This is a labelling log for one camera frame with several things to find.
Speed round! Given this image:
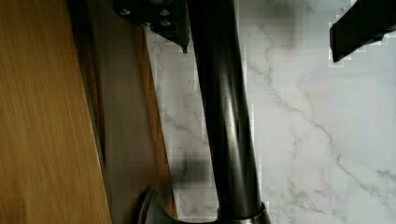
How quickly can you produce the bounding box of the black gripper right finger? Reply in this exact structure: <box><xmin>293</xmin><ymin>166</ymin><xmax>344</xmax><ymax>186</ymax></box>
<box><xmin>330</xmin><ymin>0</ymin><xmax>396</xmax><ymax>63</ymax></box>

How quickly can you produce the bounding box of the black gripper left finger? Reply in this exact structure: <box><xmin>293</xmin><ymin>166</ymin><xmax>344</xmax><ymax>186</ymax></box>
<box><xmin>113</xmin><ymin>0</ymin><xmax>190</xmax><ymax>53</ymax></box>

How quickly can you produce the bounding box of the dark metal drawer handle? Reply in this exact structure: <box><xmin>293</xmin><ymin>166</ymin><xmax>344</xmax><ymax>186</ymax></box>
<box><xmin>134</xmin><ymin>0</ymin><xmax>273</xmax><ymax>224</ymax></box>

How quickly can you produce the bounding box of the wooden drawer cabinet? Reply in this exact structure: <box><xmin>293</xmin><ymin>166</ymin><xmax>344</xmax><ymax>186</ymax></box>
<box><xmin>1</xmin><ymin>0</ymin><xmax>176</xmax><ymax>224</ymax></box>

